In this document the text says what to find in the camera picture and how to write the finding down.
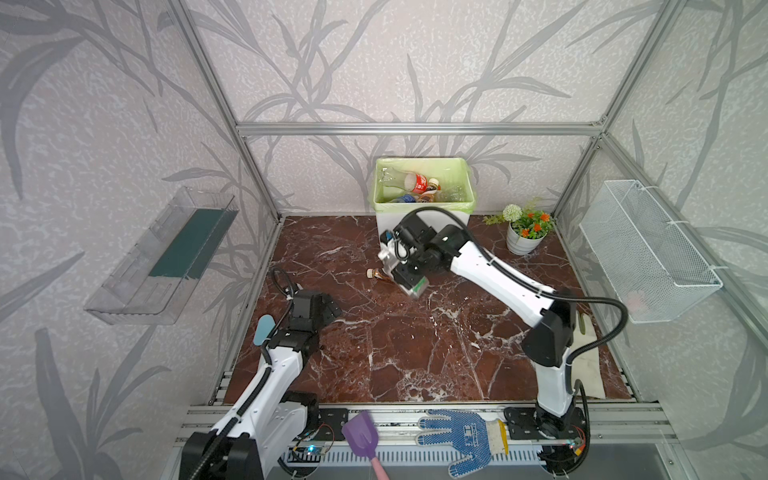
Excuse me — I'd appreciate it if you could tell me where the lime label tea bottle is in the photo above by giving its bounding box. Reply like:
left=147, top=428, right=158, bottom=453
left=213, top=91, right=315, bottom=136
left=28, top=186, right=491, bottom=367
left=406, top=276, right=429, bottom=299

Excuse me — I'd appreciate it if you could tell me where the brown gold coffee bottle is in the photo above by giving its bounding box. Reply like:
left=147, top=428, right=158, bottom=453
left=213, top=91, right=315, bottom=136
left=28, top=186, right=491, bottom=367
left=366, top=268, right=392, bottom=282

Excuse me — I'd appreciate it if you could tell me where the clear unlabelled plastic bottle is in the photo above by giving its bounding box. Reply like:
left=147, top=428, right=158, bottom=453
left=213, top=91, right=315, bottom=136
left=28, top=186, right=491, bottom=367
left=441, top=185, right=467, bottom=203

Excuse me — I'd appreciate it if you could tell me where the red label cola bottle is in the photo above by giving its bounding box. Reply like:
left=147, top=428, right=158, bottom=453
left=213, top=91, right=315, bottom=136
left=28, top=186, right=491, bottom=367
left=379, top=168, right=440, bottom=194

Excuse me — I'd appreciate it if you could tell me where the blue label Pocari bottle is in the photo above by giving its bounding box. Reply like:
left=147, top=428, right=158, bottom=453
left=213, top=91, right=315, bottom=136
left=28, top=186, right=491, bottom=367
left=392, top=194, right=418, bottom=203

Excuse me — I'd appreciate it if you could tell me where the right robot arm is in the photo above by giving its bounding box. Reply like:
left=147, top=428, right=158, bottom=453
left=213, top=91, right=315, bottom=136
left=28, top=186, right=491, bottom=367
left=379, top=206, right=629, bottom=439

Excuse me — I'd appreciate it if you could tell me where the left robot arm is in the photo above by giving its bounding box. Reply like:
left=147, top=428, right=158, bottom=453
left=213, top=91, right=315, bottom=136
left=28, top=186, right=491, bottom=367
left=178, top=267, right=342, bottom=479

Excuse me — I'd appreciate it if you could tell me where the green bin liner bag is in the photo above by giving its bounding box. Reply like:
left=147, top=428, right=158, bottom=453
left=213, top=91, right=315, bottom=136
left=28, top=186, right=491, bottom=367
left=370, top=157, right=477, bottom=214

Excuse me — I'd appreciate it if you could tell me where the teal plastic spatula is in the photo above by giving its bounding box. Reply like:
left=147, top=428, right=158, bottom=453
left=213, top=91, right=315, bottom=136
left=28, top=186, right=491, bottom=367
left=253, top=314, right=276, bottom=346

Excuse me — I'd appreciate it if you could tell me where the white pot flower plant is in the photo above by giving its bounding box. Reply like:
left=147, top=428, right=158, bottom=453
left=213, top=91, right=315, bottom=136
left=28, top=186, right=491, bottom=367
left=483, top=202, right=555, bottom=255

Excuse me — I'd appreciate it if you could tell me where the purple plastic scoop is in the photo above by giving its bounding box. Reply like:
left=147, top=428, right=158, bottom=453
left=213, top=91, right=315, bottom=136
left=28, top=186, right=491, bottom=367
left=342, top=410, right=389, bottom=480

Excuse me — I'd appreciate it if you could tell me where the green circuit board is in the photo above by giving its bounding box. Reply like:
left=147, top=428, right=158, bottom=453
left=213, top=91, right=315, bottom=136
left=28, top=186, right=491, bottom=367
left=290, top=443, right=333, bottom=463

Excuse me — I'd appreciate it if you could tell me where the blue dotted work glove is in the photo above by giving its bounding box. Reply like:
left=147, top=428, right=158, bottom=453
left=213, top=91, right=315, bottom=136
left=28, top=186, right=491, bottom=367
left=416, top=409, right=509, bottom=479

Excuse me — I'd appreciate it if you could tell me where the cream rubber glove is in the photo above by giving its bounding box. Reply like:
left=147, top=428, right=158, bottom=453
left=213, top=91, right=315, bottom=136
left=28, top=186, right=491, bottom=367
left=572, top=312, right=606, bottom=400

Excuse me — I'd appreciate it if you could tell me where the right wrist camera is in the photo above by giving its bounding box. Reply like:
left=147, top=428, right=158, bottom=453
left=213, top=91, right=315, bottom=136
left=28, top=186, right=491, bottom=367
left=378, top=230, right=409, bottom=277

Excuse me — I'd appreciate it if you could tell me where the clear acrylic wall shelf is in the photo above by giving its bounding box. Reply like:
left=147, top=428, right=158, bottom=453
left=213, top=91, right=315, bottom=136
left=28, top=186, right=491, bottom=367
left=84, top=187, right=239, bottom=326

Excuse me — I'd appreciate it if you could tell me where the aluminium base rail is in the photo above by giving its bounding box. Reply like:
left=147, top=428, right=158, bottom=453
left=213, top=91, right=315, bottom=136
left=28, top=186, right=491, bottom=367
left=173, top=400, right=676, bottom=448

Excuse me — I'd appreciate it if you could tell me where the white wire mesh basket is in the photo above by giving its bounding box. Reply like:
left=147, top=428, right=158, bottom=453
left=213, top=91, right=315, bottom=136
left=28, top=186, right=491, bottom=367
left=580, top=180, right=723, bottom=324

